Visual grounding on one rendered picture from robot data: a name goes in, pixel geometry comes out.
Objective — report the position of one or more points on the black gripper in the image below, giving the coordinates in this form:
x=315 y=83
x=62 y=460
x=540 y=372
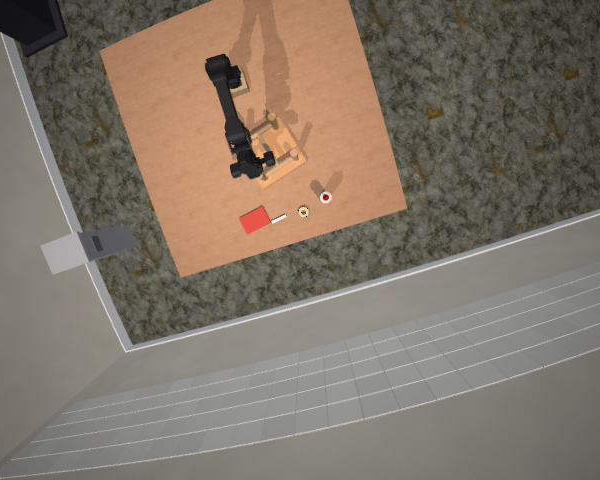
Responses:
x=269 y=161

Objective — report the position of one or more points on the red flat rectangular block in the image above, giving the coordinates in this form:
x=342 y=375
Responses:
x=255 y=220

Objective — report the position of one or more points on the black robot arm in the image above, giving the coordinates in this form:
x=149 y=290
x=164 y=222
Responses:
x=235 y=131

